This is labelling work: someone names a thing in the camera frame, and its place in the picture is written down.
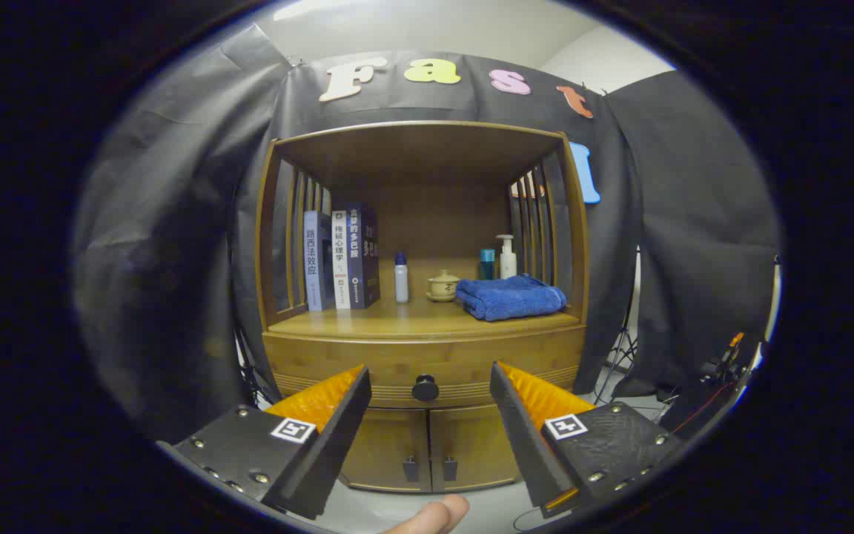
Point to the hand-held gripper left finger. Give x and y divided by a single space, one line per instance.
330 437

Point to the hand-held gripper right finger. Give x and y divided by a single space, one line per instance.
523 437

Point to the wooden drawer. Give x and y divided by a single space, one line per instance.
397 360

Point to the black round drawer knob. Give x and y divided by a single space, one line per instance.
425 388

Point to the wooden cabinet door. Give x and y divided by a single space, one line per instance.
386 445
471 445

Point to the wooden countertop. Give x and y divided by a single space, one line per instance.
412 319

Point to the bamboo wooden cabinet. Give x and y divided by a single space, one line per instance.
427 159

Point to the blue folded towel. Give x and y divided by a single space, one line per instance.
508 297

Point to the beige lidded teacup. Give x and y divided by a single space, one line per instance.
443 287

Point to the white bottle with blue cap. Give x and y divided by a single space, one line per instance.
402 282

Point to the white pump bottle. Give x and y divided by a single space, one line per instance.
508 263

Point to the teal bottle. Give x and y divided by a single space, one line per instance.
487 265

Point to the white spine book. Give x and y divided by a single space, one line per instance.
340 259

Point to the pale blue book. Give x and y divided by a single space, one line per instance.
313 259

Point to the dark blue book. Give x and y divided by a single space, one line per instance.
362 252

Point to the black device with orange clip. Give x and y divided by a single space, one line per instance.
723 363

